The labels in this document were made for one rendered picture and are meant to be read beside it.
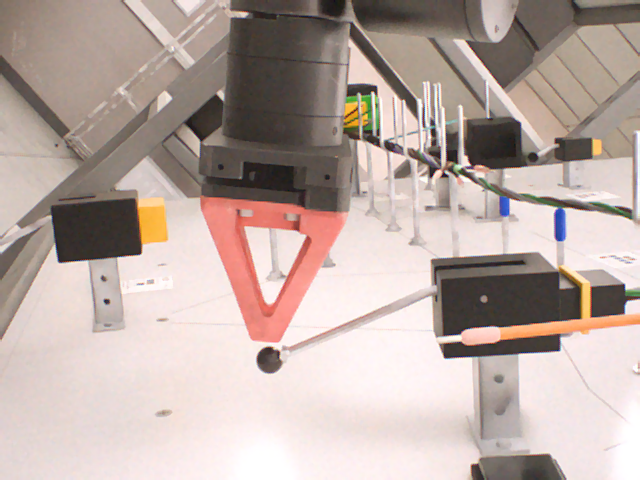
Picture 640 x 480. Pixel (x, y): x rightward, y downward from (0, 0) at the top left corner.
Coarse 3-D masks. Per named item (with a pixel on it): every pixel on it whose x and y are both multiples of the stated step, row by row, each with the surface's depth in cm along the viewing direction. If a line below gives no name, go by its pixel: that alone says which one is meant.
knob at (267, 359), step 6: (264, 348) 46; (270, 348) 45; (276, 348) 46; (258, 354) 45; (264, 354) 45; (270, 354) 45; (276, 354) 45; (258, 360) 45; (264, 360) 45; (270, 360) 45; (276, 360) 45; (258, 366) 45; (264, 366) 45; (270, 366) 45; (276, 366) 45; (264, 372) 45; (270, 372) 45
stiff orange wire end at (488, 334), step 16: (576, 320) 31; (592, 320) 31; (608, 320) 31; (624, 320) 31; (448, 336) 30; (464, 336) 30; (480, 336) 30; (496, 336) 30; (512, 336) 31; (528, 336) 31
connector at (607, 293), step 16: (560, 272) 46; (576, 272) 46; (592, 272) 46; (560, 288) 44; (576, 288) 44; (592, 288) 44; (608, 288) 44; (624, 288) 44; (576, 304) 44; (592, 304) 44; (608, 304) 44; (624, 304) 44
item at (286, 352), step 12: (432, 288) 45; (396, 300) 45; (408, 300) 45; (372, 312) 45; (384, 312) 45; (348, 324) 45; (360, 324) 45; (312, 336) 45; (324, 336) 45; (336, 336) 45; (288, 348) 45; (300, 348) 45
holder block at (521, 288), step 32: (480, 256) 46; (512, 256) 46; (448, 288) 43; (480, 288) 43; (512, 288) 43; (544, 288) 43; (448, 320) 43; (480, 320) 43; (512, 320) 43; (544, 320) 43; (448, 352) 44; (480, 352) 44; (512, 352) 44
